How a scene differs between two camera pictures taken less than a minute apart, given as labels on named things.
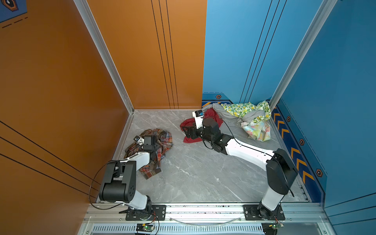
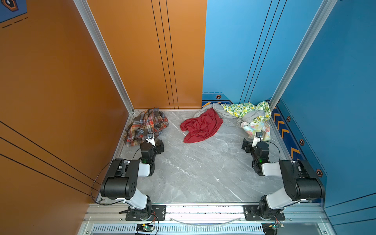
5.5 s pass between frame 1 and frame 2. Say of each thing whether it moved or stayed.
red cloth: stayed
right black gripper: moved
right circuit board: stayed
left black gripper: stayed
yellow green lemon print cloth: stayed
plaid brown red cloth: moved
